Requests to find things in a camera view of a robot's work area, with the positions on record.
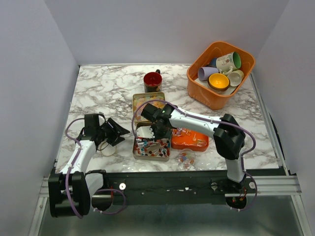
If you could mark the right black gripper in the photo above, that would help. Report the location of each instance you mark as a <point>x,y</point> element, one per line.
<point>158,137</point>

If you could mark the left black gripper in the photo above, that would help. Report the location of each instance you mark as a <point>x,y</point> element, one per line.
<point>117,130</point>

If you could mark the gold tin of lollipops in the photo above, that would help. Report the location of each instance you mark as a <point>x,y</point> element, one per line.
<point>151,149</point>

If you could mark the clear glass jar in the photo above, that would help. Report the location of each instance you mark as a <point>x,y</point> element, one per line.
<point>186,159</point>

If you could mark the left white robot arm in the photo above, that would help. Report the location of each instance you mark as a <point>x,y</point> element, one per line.
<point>71,190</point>

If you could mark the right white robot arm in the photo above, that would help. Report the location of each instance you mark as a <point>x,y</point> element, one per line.
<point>225,131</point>

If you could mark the orange tray of candies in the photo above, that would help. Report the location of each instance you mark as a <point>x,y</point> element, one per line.
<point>186,139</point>

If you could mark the gold tin of jelly candies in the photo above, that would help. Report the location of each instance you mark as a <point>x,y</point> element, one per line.
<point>139,98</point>

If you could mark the red and black mug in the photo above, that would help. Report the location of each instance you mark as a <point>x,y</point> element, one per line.
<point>152,81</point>

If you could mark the orange plastic bin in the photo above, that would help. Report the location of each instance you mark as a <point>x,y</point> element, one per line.
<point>203,93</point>

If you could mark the lavender cup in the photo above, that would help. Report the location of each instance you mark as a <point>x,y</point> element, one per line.
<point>205,72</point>

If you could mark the yellow and brown bowl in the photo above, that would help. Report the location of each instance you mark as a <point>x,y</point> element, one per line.
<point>218,82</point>

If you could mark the blue cup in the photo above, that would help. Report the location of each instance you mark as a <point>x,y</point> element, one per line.
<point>213,63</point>

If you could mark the cream cup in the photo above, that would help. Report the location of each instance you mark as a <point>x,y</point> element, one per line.
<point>236,78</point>

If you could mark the floral white mug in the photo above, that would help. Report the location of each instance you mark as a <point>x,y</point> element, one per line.
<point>228,63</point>

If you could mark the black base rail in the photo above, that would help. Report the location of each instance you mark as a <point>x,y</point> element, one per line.
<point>174,188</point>

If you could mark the aluminium frame rail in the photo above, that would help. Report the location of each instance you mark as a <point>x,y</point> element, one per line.
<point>277,211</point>

